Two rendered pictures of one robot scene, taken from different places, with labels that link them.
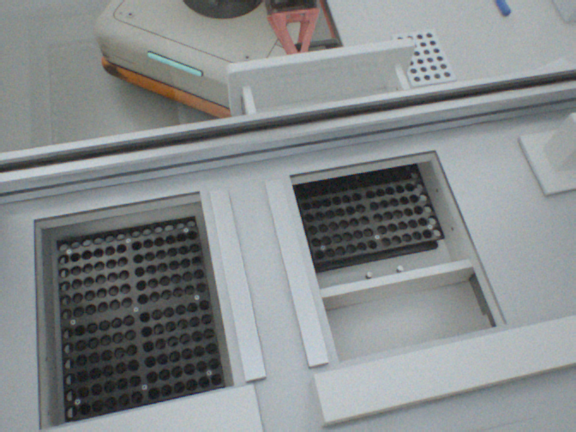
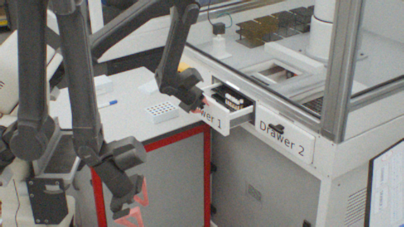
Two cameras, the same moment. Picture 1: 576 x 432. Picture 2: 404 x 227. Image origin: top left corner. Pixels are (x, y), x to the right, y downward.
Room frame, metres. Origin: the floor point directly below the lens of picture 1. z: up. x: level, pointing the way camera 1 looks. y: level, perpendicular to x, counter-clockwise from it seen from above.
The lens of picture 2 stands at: (1.12, 1.70, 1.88)
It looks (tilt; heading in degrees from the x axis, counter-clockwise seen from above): 30 degrees down; 253
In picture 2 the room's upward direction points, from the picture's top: straight up
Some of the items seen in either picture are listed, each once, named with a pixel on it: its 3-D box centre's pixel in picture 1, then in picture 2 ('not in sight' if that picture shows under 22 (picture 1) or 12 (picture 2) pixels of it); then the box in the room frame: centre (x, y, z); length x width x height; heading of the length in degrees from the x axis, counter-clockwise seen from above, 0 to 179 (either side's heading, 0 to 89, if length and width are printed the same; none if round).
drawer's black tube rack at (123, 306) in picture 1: (141, 317); not in sight; (0.18, 0.17, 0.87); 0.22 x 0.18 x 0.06; 18
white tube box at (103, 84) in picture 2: not in sight; (96, 86); (0.97, -0.54, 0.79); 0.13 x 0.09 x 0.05; 17
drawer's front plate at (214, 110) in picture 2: not in sight; (205, 108); (0.59, -0.03, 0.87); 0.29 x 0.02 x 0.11; 108
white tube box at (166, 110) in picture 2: not in sight; (161, 112); (0.73, -0.22, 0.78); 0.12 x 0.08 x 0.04; 18
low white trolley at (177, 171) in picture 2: not in sight; (127, 174); (0.88, -0.36, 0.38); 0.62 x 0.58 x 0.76; 108
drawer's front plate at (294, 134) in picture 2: not in sight; (283, 133); (0.37, 0.23, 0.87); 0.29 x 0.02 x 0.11; 108
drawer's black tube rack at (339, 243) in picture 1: (354, 189); (245, 96); (0.40, -0.09, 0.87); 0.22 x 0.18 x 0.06; 18
